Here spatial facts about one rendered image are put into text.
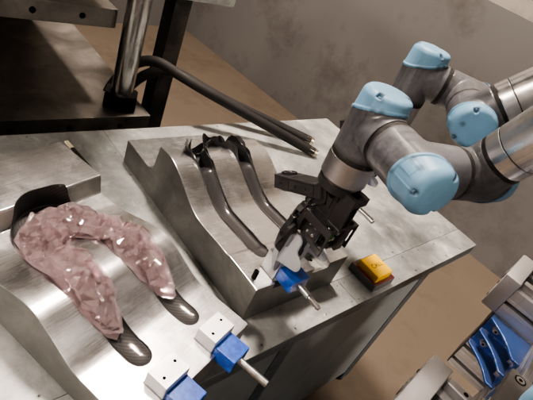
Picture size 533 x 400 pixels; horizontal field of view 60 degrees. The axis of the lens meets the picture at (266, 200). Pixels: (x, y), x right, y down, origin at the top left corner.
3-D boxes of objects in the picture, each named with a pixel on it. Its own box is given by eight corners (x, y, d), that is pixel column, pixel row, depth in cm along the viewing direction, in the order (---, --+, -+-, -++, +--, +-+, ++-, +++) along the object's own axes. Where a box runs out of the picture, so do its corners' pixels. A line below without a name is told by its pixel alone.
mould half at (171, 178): (330, 283, 103) (358, 240, 96) (239, 321, 86) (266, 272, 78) (211, 151, 128) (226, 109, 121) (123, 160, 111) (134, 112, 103)
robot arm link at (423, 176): (493, 175, 58) (441, 127, 65) (429, 167, 52) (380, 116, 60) (457, 221, 62) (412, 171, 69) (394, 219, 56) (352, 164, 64)
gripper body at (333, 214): (314, 260, 74) (348, 203, 67) (281, 225, 78) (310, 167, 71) (344, 249, 79) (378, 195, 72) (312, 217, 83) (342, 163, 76)
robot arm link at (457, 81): (483, 140, 86) (429, 114, 87) (477, 120, 96) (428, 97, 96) (510, 103, 82) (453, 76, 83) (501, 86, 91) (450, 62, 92)
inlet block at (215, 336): (269, 383, 75) (281, 364, 72) (252, 404, 71) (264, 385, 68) (208, 331, 78) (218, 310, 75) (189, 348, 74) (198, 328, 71)
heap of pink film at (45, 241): (185, 290, 79) (197, 258, 75) (102, 350, 65) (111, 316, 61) (85, 203, 87) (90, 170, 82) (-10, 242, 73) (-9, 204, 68)
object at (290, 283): (322, 313, 83) (335, 294, 80) (303, 323, 80) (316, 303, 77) (278, 262, 90) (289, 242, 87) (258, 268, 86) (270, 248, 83)
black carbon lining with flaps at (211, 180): (307, 248, 98) (326, 216, 93) (250, 267, 88) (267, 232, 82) (219, 152, 116) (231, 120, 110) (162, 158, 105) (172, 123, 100)
